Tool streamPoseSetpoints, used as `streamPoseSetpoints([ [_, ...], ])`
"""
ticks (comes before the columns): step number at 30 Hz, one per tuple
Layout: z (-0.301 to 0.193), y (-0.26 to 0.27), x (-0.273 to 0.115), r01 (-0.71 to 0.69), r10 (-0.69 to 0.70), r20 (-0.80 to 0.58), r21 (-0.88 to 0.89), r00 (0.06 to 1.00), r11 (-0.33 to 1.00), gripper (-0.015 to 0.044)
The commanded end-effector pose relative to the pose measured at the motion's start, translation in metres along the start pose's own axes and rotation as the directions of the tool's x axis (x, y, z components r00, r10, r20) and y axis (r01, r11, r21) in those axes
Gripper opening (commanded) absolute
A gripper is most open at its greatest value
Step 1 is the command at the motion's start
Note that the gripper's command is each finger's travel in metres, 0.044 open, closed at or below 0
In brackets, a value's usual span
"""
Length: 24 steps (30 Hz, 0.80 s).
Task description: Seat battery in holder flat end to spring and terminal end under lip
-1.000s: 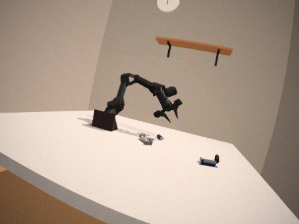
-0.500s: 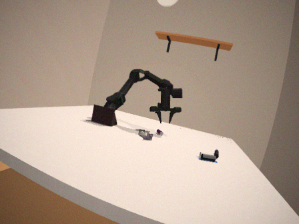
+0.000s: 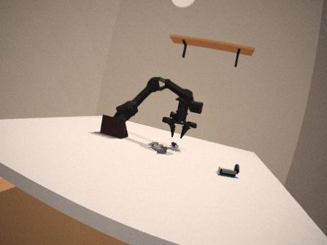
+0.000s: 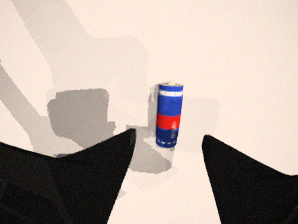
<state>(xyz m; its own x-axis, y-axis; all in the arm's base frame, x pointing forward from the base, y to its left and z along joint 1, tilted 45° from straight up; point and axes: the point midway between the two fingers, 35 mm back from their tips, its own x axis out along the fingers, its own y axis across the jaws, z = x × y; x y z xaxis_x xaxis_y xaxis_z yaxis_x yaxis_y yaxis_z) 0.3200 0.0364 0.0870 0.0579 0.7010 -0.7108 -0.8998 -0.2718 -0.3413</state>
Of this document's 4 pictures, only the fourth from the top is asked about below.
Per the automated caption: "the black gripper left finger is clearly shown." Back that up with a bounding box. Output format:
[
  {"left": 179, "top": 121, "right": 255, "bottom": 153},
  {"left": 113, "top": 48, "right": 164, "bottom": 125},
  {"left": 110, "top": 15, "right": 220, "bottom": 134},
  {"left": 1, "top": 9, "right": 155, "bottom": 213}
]
[{"left": 0, "top": 129, "right": 137, "bottom": 224}]

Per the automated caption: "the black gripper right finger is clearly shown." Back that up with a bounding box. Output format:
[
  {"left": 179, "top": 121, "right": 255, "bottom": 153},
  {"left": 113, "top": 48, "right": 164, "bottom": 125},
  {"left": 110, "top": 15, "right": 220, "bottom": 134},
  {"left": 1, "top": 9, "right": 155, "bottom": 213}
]
[{"left": 201, "top": 135, "right": 298, "bottom": 224}]

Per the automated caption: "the blue and red battery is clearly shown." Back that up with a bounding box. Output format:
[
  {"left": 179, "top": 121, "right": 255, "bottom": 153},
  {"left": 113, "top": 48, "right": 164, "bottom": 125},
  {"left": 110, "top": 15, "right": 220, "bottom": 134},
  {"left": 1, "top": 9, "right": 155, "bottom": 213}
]
[{"left": 154, "top": 80, "right": 184, "bottom": 148}]

